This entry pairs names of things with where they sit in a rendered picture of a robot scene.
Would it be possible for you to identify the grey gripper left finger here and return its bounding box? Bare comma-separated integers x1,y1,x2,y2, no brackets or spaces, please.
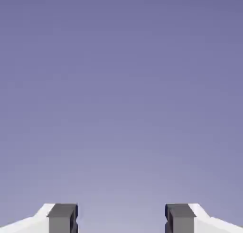
0,203,79,233

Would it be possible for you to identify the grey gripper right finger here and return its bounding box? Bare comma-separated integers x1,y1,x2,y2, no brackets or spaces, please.
164,203,243,233

